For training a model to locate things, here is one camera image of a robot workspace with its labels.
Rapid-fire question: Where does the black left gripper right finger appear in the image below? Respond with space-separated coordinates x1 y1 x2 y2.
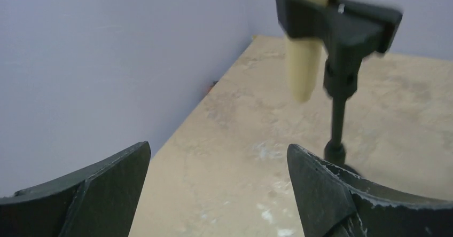
287 144 452 237

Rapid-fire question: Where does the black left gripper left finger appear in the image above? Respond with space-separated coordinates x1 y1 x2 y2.
1 141 151 236

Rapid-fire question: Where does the black round-base clamp stand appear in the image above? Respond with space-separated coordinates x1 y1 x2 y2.
275 0 403 170

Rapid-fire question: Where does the cream recorder flute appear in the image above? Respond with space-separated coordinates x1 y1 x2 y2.
285 0 328 103

